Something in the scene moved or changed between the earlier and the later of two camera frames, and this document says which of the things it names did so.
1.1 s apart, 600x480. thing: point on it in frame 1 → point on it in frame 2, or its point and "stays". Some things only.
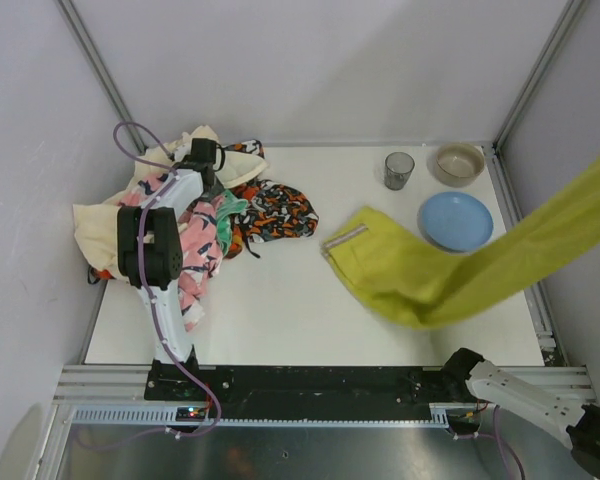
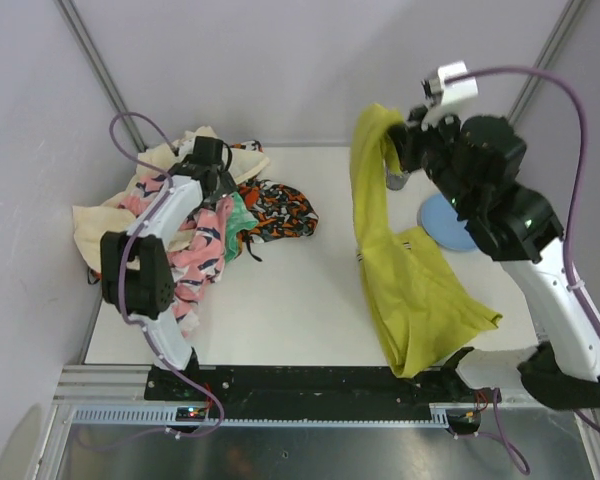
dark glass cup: [398, 168] stays
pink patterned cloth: [201, 258] stays
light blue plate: [456, 221] stays
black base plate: [171, 381] stays
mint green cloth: [229, 205] → [239, 219]
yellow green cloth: [388, 268] → [421, 308]
